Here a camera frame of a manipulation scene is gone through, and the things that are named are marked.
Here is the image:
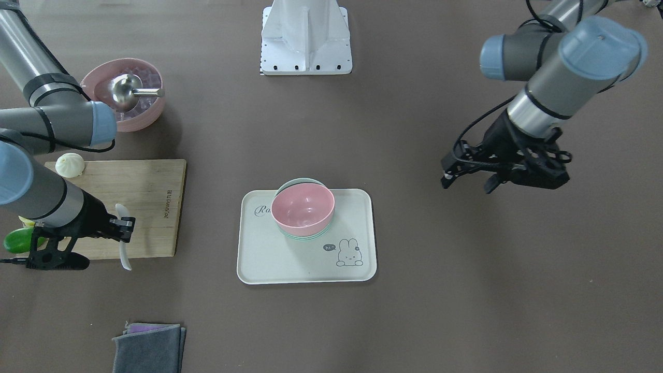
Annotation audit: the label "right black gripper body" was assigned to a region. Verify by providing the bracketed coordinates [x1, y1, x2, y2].
[73, 193, 112, 239]

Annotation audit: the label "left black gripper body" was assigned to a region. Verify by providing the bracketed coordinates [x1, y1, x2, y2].
[479, 111, 523, 168]

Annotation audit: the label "white ceramic spoon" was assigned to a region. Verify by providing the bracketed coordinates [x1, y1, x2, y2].
[114, 204, 132, 271]

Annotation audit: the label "small pink bowl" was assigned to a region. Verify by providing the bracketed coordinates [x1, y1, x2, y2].
[272, 182, 336, 231]

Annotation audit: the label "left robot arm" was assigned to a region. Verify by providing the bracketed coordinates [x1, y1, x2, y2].
[441, 1, 648, 193]

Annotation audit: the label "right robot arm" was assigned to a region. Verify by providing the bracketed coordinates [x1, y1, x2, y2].
[2, 1, 135, 242]

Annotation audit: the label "large pink bowl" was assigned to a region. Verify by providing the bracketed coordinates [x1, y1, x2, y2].
[80, 58, 165, 133]

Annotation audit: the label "lower green bowls stack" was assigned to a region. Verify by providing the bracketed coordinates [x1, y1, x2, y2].
[275, 178, 335, 243]

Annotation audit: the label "bamboo cutting board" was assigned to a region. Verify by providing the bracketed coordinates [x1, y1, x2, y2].
[69, 159, 187, 259]

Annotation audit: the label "white steamed bun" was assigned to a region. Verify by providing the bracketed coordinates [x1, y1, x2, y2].
[55, 152, 86, 179]

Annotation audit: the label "green lime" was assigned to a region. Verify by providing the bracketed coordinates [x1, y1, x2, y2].
[3, 227, 34, 253]

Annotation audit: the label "gray folded cloth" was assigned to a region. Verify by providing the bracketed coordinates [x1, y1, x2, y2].
[113, 323, 187, 372]

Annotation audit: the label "metal ice scoop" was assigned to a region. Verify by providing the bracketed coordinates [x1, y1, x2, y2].
[107, 74, 164, 113]

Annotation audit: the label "clear ice cubes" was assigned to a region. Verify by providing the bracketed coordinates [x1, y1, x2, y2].
[114, 67, 162, 121]

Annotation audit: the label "cream rabbit tray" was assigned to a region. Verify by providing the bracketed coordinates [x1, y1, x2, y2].
[236, 189, 378, 285]

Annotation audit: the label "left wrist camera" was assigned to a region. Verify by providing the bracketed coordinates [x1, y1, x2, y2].
[509, 127, 573, 190]

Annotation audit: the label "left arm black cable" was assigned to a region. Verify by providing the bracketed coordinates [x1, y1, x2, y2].
[451, 0, 573, 169]

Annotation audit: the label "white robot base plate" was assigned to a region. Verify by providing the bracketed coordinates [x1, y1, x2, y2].
[259, 1, 353, 76]

